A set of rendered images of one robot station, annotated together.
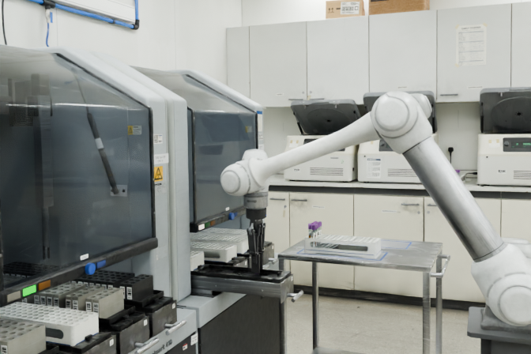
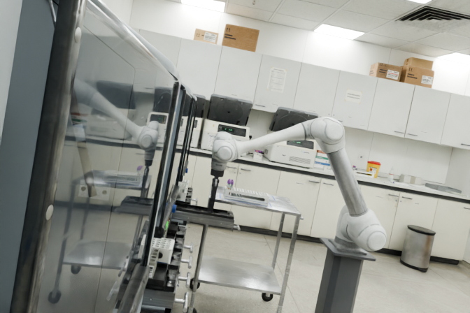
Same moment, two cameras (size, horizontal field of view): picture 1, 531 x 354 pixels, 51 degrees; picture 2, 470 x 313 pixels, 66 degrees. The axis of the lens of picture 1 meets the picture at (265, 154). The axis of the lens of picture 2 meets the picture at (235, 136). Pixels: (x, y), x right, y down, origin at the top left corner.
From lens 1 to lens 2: 0.90 m
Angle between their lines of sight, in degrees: 27
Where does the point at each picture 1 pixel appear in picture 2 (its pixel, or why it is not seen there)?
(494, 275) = (365, 224)
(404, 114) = (341, 133)
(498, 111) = (282, 120)
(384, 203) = not seen: hidden behind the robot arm
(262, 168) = (243, 147)
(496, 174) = (280, 156)
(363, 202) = (201, 162)
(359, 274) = not seen: hidden behind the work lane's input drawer
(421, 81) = (245, 94)
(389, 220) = not seen: hidden behind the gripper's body
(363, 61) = (214, 73)
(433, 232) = (240, 185)
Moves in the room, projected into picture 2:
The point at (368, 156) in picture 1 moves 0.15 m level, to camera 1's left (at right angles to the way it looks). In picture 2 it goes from (210, 134) to (198, 132)
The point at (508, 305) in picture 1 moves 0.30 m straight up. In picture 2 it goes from (373, 240) to (385, 184)
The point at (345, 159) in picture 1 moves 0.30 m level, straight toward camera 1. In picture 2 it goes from (196, 133) to (201, 135)
